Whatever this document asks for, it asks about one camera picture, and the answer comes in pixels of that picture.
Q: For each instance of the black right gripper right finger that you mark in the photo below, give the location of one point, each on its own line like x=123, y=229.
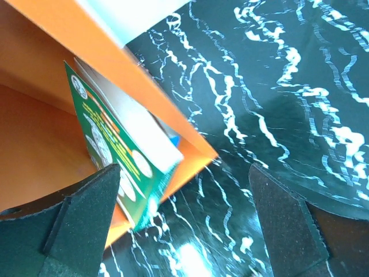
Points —
x=306, y=233

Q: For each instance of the green coin cover book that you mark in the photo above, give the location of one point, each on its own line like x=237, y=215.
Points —
x=119, y=130

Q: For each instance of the cyan cartoon cover book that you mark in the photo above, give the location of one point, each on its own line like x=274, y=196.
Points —
x=175, y=140

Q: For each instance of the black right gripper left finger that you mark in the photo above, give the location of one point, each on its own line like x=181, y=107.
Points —
x=63, y=233

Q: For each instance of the orange two-compartment shelf box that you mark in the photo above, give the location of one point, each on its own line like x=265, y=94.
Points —
x=42, y=149

